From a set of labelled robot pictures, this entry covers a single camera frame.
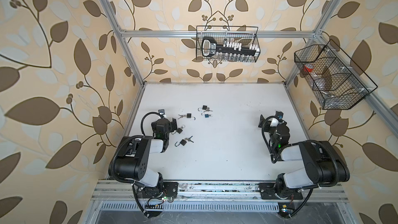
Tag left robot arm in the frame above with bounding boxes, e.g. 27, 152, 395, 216
108, 110, 178, 218

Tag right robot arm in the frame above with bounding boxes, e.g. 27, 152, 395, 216
258, 111, 350, 219

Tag black padlock front keys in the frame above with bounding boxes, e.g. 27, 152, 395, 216
175, 136, 194, 147

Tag black padlock with keys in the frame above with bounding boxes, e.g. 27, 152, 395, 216
178, 113, 196, 121

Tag clear plastic bag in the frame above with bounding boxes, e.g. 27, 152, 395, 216
315, 87, 347, 110

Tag red capped item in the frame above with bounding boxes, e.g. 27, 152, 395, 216
303, 63, 314, 73

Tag black socket set holder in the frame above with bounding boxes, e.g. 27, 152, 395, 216
197, 36, 261, 60

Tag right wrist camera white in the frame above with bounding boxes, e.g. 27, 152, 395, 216
269, 118, 280, 127

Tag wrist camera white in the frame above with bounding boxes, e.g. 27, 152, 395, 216
158, 109, 167, 118
269, 118, 280, 127

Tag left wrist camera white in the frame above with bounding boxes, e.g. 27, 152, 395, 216
158, 109, 167, 118

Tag side wire basket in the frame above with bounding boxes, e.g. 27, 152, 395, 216
294, 39, 378, 110

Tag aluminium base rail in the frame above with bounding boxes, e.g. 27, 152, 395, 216
91, 179, 349, 214

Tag back wire basket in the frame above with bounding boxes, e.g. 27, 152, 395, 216
196, 25, 261, 63

